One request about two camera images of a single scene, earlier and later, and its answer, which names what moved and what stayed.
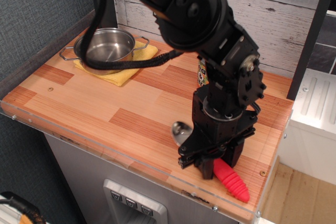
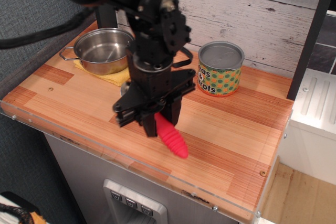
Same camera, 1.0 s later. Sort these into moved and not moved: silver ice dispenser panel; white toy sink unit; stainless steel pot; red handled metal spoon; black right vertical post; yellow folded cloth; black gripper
Moved: black gripper; red handled metal spoon
Not moved: stainless steel pot; white toy sink unit; black right vertical post; silver ice dispenser panel; yellow folded cloth
